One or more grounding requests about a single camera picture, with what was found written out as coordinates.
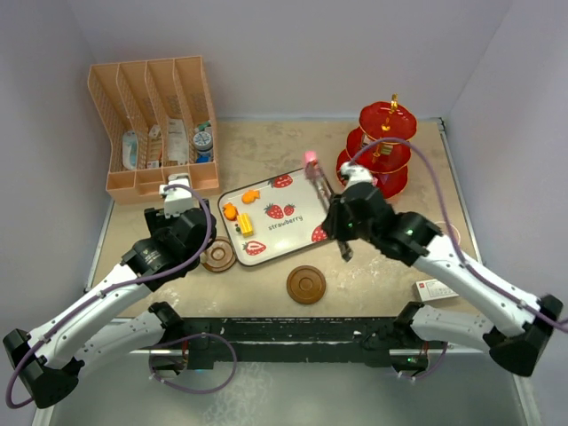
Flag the metal serving tongs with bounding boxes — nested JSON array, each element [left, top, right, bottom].
[[304, 160, 353, 262]]

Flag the purple fuzzy sweet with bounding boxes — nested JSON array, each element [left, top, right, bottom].
[[338, 162, 355, 182]]

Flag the brown coaster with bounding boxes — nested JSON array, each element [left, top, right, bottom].
[[287, 265, 327, 304], [201, 237, 236, 273]]

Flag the orange fish cake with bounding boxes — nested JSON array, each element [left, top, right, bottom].
[[223, 202, 239, 221], [241, 190, 260, 204]]

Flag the yellow toy cake slice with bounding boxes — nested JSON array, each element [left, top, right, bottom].
[[237, 213, 254, 237]]

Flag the white strawberry tray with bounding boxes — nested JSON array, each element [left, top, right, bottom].
[[217, 169, 327, 267]]

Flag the pink toy cake slice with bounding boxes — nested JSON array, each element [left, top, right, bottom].
[[304, 151, 318, 170]]

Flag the clear plastic cup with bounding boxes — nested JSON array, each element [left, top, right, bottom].
[[435, 220, 462, 245]]

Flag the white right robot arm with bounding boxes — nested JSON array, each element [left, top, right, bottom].
[[322, 183, 564, 377]]

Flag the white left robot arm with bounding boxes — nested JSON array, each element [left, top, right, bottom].
[[3, 200, 217, 409]]

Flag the white sachet packet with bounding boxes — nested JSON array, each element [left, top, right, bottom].
[[167, 118, 189, 165]]

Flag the red three-tier stand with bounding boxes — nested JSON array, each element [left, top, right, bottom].
[[335, 94, 417, 199]]

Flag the blue white pouch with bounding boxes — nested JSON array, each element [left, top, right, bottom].
[[122, 130, 138, 170]]

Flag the small boxed packets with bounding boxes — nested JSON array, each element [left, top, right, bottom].
[[146, 124, 162, 169]]

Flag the blue white round tin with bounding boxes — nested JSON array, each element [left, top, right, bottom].
[[193, 130, 213, 152]]

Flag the white red card box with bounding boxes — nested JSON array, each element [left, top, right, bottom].
[[414, 280, 459, 303]]

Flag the pink desk organizer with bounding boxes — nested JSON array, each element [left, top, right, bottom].
[[88, 56, 221, 205]]

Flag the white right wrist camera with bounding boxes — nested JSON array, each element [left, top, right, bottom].
[[344, 163, 377, 188]]

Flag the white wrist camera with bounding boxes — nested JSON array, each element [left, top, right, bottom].
[[159, 175, 195, 218], [344, 163, 377, 188]]

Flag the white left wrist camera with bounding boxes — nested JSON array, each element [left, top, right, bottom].
[[159, 175, 195, 218]]

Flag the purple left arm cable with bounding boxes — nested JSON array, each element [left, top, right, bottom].
[[4, 184, 213, 408]]

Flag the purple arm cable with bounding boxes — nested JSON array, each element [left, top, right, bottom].
[[345, 137, 568, 332], [4, 184, 213, 408]]

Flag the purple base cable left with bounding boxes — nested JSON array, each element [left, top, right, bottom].
[[148, 330, 240, 395]]

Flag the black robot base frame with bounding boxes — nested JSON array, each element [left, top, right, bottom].
[[149, 302, 444, 370]]

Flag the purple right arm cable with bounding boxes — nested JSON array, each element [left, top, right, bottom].
[[345, 137, 568, 332]]

